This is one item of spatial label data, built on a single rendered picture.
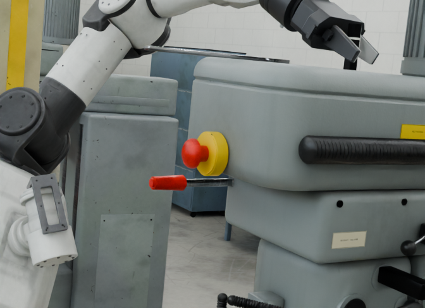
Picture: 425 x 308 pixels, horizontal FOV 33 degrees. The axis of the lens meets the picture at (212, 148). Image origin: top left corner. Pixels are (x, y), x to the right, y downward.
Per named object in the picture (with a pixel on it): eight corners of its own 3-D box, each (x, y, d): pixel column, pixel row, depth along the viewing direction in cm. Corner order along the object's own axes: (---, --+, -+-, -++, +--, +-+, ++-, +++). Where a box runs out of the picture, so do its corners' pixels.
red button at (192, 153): (191, 171, 93) (194, 140, 92) (176, 165, 96) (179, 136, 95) (212, 171, 94) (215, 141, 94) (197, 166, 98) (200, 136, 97)
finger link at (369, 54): (379, 50, 105) (351, 27, 109) (367, 67, 107) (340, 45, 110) (384, 50, 106) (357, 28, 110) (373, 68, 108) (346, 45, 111)
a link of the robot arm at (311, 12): (344, 65, 115) (298, 25, 121) (377, 14, 110) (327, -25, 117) (296, 60, 106) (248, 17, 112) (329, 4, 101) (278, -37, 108)
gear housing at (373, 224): (318, 268, 93) (327, 193, 92) (219, 222, 113) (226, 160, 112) (484, 252, 111) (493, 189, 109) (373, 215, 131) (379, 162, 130)
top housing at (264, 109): (271, 195, 86) (286, 63, 84) (170, 159, 108) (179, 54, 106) (514, 190, 111) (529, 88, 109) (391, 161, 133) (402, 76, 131)
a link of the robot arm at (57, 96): (33, 62, 123) (-17, 124, 119) (73, 85, 120) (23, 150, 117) (54, 92, 133) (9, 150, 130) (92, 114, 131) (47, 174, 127)
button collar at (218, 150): (214, 179, 93) (218, 135, 93) (191, 171, 98) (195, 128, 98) (226, 179, 94) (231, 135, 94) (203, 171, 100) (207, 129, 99)
